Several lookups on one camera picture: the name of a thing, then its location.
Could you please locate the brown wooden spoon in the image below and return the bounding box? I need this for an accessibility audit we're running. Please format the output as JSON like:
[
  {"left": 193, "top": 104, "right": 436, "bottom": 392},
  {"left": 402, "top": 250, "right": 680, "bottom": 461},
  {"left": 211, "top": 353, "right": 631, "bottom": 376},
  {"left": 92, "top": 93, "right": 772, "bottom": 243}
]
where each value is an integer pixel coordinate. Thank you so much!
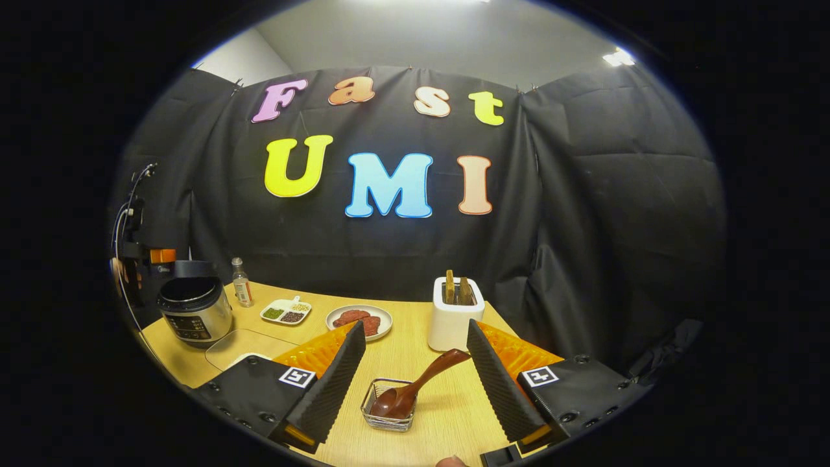
[{"left": 370, "top": 348, "right": 472, "bottom": 420}]

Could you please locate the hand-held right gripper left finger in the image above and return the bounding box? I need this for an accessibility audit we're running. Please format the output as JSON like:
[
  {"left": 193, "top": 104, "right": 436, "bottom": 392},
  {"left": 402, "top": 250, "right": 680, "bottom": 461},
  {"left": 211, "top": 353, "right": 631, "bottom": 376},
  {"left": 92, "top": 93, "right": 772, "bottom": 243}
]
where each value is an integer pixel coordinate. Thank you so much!
[{"left": 195, "top": 321, "right": 367, "bottom": 455}]

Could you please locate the black backdrop cloth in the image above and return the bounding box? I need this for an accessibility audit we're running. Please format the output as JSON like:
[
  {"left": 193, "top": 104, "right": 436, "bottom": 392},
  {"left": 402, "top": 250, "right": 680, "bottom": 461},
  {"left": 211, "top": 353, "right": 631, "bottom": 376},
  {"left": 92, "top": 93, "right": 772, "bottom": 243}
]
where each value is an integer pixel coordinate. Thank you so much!
[{"left": 110, "top": 65, "right": 726, "bottom": 383}]

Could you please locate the white plate with red meat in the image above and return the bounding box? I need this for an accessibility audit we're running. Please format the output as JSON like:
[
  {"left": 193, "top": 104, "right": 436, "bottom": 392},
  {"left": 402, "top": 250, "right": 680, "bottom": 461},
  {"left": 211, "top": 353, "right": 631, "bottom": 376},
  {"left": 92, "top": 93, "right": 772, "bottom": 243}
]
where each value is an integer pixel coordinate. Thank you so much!
[{"left": 325, "top": 304, "right": 394, "bottom": 342}]

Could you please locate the metal wire basket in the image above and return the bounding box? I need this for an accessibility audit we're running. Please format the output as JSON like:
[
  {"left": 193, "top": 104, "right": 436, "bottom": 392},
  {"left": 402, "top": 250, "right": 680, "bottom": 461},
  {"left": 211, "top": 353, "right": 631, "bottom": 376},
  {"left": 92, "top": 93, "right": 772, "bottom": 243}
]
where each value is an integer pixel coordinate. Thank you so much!
[{"left": 361, "top": 378, "right": 418, "bottom": 433}]

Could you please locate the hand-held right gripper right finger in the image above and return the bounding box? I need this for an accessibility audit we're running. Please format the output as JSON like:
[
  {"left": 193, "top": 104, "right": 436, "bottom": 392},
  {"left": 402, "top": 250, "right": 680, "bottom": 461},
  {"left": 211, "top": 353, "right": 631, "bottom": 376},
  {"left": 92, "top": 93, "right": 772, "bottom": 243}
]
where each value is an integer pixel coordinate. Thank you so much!
[{"left": 466, "top": 318, "right": 652, "bottom": 458}]

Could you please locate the white chopstick holder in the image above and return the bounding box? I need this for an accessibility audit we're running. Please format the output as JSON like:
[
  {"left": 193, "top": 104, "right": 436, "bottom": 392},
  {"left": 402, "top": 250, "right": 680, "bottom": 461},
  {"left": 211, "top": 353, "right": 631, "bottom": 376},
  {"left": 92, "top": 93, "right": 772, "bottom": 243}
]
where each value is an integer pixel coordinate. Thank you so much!
[{"left": 427, "top": 276, "right": 486, "bottom": 353}]

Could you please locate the white divided bean dish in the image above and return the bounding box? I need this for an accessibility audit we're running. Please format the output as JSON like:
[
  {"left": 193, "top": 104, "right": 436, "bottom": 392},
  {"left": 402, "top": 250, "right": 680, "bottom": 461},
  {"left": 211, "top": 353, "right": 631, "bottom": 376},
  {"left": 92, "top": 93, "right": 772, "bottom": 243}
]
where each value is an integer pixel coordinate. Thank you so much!
[{"left": 260, "top": 296, "right": 313, "bottom": 326}]

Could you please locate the small glass bottle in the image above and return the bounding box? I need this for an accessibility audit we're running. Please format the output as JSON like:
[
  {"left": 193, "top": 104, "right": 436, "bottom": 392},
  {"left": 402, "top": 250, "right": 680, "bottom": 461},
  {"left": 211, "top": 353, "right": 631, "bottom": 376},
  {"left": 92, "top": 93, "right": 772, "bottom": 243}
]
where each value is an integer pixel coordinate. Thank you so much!
[{"left": 231, "top": 257, "right": 254, "bottom": 308}]

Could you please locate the black silver rice cooker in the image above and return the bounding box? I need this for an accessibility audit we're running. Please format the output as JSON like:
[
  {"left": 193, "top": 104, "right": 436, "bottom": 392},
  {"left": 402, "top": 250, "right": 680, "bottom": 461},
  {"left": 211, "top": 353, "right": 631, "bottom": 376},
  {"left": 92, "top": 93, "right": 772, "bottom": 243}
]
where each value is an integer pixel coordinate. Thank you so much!
[{"left": 156, "top": 260, "right": 234, "bottom": 350}]

